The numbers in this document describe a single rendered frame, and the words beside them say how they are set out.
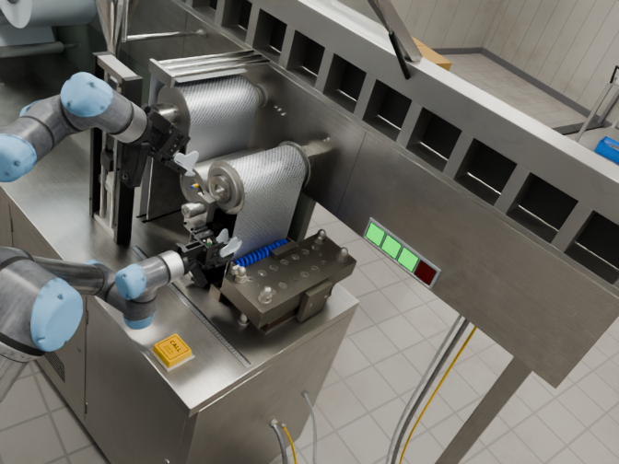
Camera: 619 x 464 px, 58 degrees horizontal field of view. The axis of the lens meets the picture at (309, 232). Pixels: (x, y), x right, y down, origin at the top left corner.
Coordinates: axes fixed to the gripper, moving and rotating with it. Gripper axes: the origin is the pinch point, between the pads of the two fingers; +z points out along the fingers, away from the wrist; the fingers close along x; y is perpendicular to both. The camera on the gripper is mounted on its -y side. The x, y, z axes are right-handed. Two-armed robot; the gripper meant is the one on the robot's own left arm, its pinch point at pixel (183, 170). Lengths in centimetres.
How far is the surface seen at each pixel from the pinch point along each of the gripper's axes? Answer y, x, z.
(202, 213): -7.6, 3.9, 21.1
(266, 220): 0.9, -4.1, 36.4
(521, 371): 12, -79, 74
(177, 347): -37.9, -14.5, 23.2
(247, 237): -5.9, -4.2, 33.7
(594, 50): 349, 87, 526
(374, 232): 17, -27, 48
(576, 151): 56, -62, 22
